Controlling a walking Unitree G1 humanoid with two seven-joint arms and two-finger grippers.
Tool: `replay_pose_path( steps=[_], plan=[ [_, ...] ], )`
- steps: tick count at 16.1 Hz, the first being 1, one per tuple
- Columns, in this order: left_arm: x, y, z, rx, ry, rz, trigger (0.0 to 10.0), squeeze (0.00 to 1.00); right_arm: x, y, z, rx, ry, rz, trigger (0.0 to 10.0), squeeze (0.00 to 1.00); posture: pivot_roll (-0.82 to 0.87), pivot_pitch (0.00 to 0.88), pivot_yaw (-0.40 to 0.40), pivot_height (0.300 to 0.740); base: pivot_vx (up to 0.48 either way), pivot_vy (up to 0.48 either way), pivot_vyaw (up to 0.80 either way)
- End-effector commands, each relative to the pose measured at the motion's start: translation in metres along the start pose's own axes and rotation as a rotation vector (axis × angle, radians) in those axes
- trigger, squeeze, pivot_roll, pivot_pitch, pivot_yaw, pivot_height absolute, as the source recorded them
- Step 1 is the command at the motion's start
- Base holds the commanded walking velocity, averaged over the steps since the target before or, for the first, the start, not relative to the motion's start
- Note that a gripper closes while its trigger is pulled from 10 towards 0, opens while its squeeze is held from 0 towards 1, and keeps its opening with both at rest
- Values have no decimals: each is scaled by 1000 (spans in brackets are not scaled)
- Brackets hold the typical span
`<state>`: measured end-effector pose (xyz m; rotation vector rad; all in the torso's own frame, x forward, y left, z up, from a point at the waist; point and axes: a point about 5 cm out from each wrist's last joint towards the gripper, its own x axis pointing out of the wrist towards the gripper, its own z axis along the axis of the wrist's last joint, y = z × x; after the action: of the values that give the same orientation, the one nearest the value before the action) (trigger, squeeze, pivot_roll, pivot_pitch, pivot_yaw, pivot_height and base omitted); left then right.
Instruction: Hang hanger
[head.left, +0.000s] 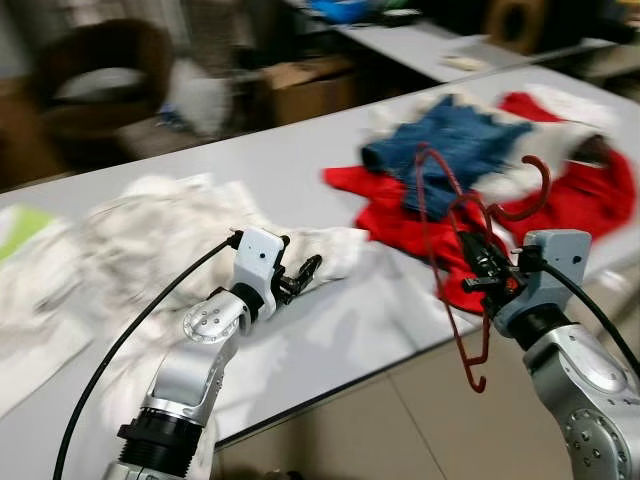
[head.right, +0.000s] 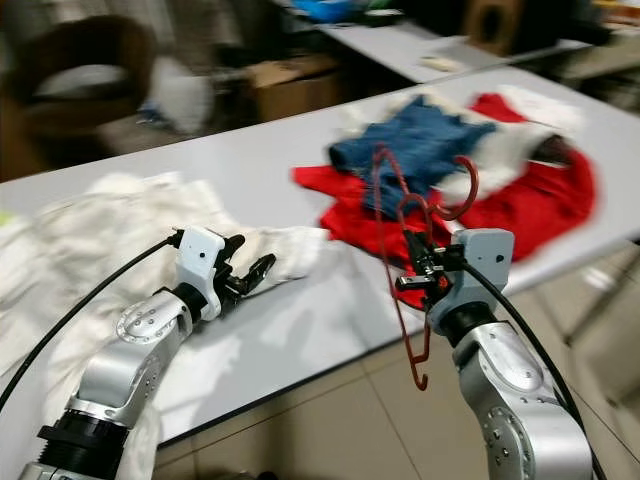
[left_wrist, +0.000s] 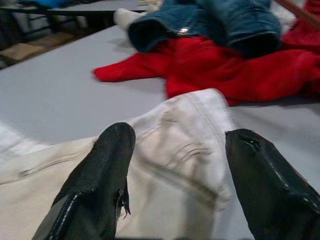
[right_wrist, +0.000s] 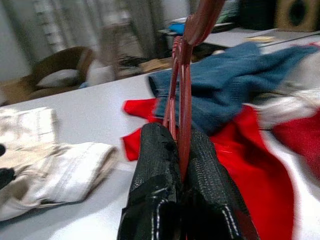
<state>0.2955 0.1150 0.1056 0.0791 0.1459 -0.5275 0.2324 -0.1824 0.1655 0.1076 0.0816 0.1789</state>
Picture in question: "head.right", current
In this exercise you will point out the red plastic clothes hanger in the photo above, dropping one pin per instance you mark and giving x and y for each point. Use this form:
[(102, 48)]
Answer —
[(473, 185)]

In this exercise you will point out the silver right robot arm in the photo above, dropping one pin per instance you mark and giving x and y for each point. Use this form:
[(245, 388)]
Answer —
[(520, 410)]

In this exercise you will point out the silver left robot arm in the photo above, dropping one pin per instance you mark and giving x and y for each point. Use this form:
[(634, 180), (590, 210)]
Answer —
[(130, 370)]

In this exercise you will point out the blue denim garment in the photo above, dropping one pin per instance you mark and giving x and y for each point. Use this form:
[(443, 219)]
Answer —
[(420, 140)]

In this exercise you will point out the red garment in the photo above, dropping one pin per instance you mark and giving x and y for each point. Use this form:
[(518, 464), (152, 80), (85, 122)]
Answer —
[(550, 200)]

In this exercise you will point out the white fluffy garment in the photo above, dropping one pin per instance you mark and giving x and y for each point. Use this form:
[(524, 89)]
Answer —
[(525, 150)]

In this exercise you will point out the open cardboard box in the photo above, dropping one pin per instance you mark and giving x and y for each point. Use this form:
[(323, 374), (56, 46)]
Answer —
[(295, 88)]

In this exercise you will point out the small white paper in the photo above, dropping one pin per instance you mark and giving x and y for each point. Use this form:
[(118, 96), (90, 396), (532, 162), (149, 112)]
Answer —
[(438, 64)]

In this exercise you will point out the white bag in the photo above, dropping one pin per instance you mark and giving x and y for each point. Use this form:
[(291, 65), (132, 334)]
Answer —
[(182, 95)]

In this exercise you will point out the long grey table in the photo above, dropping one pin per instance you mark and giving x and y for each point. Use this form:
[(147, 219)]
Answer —
[(390, 45)]

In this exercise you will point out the blue object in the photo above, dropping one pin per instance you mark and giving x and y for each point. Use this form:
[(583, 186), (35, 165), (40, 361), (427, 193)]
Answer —
[(328, 10)]

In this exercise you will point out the brown round chair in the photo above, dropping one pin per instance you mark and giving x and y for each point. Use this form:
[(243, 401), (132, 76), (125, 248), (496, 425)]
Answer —
[(80, 45)]

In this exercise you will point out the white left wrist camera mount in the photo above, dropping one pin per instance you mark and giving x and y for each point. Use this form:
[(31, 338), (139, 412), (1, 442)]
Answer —
[(200, 255)]

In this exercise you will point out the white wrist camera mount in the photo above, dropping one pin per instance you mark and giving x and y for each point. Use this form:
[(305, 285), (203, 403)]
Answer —
[(200, 255), (485, 260)]

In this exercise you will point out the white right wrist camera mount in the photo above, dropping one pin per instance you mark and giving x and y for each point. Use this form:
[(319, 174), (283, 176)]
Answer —
[(485, 260)]

